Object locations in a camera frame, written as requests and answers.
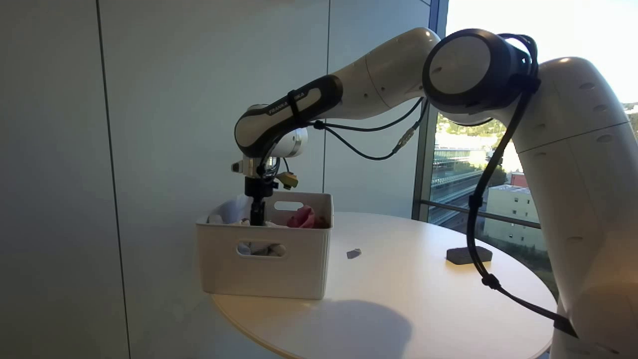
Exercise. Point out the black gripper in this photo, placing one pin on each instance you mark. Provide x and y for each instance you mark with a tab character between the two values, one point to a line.
260	184

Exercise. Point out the white towel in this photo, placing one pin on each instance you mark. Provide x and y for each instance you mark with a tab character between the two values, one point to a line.
230	210

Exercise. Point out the pink t-shirt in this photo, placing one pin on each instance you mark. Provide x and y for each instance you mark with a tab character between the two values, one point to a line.
302	218

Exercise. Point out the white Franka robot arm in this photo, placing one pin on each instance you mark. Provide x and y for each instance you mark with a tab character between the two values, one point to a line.
571	166

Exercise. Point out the white storage container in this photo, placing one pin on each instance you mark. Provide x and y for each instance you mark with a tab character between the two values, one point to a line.
266	272

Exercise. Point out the small grey object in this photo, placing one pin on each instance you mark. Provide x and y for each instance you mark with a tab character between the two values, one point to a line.
353	254

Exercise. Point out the black rectangular box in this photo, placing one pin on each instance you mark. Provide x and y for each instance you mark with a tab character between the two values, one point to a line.
461	254

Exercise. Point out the window railing bar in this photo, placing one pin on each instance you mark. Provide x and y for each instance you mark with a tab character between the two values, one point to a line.
491	216

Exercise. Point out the gold wrist camera mount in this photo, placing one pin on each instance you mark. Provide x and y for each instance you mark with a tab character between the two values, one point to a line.
288	180

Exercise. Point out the dark window frame post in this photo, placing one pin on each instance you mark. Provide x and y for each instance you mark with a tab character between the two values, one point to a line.
425	180

